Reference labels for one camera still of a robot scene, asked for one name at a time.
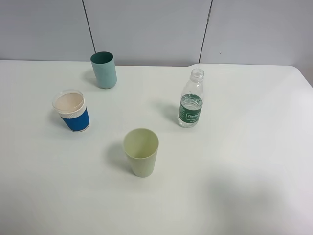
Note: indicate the clear green-label water bottle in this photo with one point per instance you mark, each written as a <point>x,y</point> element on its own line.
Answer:
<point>191,100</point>

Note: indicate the blue sleeved paper cup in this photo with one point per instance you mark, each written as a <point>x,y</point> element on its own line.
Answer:
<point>71,106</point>

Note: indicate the light green plastic cup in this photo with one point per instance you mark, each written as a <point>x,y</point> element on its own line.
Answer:
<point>141,146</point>

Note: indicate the teal plastic cup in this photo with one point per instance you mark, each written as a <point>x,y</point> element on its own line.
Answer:
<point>104,69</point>

